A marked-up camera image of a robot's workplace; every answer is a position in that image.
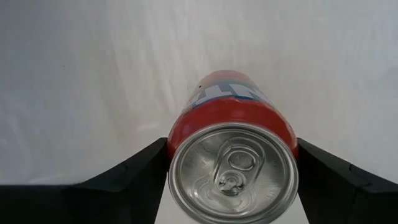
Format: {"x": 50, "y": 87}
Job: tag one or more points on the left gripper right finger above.
{"x": 348, "y": 199}

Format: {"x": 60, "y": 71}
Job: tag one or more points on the red soda can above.
{"x": 233, "y": 115}

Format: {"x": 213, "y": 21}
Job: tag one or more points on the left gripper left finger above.
{"x": 93, "y": 202}

